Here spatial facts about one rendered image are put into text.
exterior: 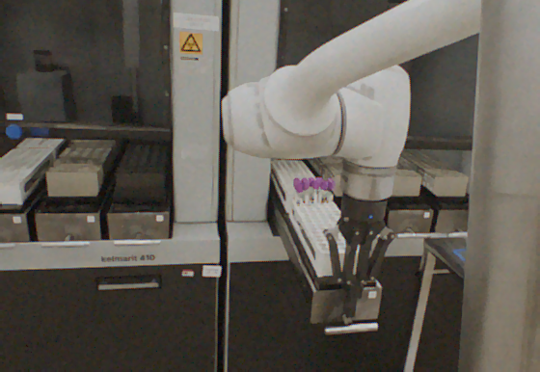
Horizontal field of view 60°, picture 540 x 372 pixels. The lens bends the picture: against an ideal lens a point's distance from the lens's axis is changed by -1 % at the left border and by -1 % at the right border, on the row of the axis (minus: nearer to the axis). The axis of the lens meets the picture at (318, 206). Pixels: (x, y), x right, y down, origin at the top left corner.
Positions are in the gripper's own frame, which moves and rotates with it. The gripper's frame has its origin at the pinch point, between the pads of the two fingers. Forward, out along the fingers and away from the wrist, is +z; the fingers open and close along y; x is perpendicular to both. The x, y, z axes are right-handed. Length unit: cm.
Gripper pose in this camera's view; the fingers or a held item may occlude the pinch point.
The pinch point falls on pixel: (350, 297)
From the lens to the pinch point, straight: 87.5
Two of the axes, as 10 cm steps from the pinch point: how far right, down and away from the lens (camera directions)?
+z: -0.9, 9.3, 3.6
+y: -9.6, 0.0, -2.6
